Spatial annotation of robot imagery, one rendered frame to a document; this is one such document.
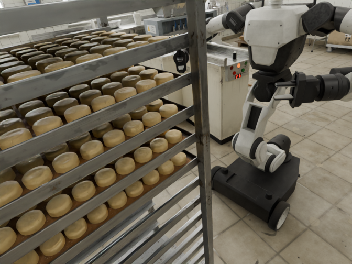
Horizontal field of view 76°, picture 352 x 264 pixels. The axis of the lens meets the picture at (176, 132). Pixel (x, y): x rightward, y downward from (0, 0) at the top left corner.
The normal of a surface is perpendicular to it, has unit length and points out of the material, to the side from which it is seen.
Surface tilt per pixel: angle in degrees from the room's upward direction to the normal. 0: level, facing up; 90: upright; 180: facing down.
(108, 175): 0
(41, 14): 90
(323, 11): 72
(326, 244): 0
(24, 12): 90
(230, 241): 0
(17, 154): 90
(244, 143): 58
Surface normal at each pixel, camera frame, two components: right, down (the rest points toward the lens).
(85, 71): 0.67, 0.33
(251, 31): -0.74, 0.43
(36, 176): -0.11, -0.84
